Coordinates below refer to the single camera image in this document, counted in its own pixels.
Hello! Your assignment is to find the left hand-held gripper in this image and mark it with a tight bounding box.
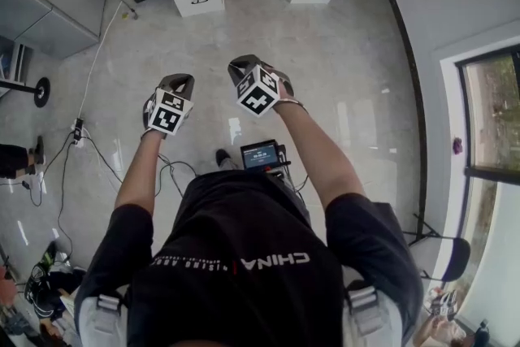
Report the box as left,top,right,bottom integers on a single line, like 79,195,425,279
141,72,196,140

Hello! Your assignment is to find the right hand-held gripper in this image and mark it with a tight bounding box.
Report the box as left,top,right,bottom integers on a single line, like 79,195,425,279
227,54,296,119

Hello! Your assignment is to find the person's right forearm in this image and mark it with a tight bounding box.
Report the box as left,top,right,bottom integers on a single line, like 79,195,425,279
273,100,367,213

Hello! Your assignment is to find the person's left forearm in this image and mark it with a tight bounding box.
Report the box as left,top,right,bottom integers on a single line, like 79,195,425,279
114,128,172,217

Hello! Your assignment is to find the white desk drawer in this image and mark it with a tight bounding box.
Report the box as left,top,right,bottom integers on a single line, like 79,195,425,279
173,0,226,19

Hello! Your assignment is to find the black waist screen device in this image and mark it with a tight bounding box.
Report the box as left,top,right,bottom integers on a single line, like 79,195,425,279
240,139,293,176

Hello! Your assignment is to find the person's dark shoe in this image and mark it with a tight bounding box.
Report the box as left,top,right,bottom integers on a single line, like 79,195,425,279
214,148,237,171

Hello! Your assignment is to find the white floor power adapter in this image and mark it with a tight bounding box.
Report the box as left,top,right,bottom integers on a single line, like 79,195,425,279
71,117,87,146

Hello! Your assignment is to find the grey cabinet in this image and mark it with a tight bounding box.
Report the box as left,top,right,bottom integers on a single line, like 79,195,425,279
0,0,107,60

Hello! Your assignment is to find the person's black t-shirt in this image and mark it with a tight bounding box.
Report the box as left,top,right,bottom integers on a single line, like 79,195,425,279
74,169,424,347

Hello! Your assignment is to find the pile of bags and shoes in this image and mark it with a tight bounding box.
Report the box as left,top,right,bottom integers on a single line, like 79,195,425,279
22,240,87,324

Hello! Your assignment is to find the grey white chest harness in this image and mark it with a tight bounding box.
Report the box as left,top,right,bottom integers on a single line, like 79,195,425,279
74,282,392,347

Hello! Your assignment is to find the dark framed window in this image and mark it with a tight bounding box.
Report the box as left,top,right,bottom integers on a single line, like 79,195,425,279
453,43,520,187

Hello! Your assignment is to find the black folding chair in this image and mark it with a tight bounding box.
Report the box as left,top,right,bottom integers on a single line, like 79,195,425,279
407,212,472,284

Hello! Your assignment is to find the black thin cable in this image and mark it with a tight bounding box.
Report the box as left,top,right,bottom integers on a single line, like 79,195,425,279
155,152,198,198

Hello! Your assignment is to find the long white cable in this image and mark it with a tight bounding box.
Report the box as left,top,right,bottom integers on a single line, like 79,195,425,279
76,0,133,123

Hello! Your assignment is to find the black floor cable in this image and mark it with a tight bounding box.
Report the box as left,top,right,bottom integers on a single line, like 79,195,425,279
22,133,125,263

